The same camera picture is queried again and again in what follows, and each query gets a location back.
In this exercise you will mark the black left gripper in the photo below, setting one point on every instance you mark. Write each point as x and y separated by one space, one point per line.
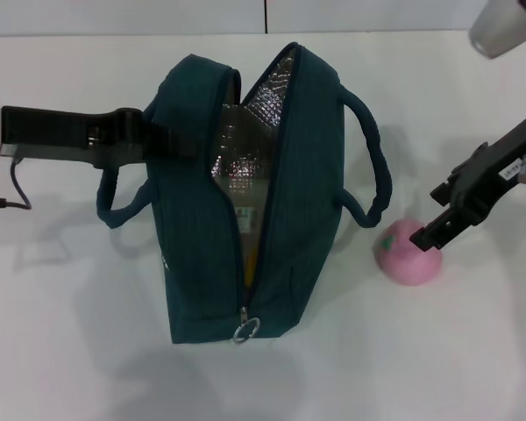
61 136

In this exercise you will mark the dark teal insulated lunch bag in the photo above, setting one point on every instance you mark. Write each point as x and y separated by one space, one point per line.
307 197

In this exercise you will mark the pink toy peach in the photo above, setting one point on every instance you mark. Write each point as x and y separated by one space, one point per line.
403 265

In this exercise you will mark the yellow banana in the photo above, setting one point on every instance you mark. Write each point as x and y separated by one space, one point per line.
250 267

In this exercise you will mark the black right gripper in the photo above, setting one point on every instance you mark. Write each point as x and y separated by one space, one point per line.
504 166

